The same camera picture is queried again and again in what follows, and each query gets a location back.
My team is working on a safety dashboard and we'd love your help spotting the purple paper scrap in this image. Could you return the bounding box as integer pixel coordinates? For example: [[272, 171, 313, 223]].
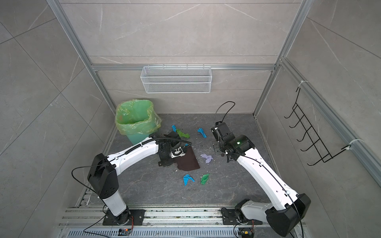
[[200, 154, 213, 164]]

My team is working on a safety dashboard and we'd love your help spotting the black wire hook rack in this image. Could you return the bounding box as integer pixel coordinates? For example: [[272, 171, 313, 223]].
[[284, 87, 352, 167]]

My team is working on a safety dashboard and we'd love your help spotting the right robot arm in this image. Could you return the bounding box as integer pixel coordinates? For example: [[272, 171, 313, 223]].
[[211, 121, 311, 237]]

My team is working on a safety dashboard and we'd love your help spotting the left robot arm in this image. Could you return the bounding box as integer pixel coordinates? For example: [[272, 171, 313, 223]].
[[87, 132, 182, 217]]

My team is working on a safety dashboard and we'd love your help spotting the brown cartoon face brush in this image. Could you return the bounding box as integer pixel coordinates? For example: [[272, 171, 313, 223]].
[[212, 143, 221, 155]]

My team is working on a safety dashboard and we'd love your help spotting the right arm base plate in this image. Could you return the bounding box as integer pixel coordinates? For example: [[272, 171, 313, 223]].
[[220, 207, 263, 225]]

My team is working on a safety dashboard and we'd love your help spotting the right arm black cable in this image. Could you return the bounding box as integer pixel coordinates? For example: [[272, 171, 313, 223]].
[[213, 101, 236, 123]]

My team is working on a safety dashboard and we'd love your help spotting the white wire mesh basket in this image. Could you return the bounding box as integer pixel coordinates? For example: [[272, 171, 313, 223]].
[[140, 66, 212, 94]]

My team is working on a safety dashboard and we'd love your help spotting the blue paper scrap near middle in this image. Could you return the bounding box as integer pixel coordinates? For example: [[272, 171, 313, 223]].
[[183, 174, 195, 186]]

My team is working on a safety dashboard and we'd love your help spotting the green plastic trash bin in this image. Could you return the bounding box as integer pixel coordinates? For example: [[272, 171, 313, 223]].
[[115, 99, 159, 146]]

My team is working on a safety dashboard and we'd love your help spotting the dark brown dustpan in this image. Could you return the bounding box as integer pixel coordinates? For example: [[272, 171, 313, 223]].
[[158, 147, 200, 171]]

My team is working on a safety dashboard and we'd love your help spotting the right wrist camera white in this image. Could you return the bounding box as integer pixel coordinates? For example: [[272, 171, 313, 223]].
[[211, 124, 223, 142]]

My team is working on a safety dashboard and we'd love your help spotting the dark green paper scrap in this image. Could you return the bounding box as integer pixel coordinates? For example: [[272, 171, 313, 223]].
[[200, 174, 209, 185]]

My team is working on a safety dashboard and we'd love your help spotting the blue paper scrap far middle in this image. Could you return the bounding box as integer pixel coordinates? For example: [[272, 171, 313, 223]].
[[197, 128, 207, 138]]

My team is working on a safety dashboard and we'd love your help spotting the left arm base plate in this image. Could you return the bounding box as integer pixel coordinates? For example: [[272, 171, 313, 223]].
[[102, 209, 145, 226]]

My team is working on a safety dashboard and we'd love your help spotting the lime green paper scrap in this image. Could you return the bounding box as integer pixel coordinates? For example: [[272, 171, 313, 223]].
[[176, 130, 190, 138]]

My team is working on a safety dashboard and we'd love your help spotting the aluminium rail front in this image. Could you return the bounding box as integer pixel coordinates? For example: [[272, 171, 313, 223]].
[[58, 204, 238, 228]]

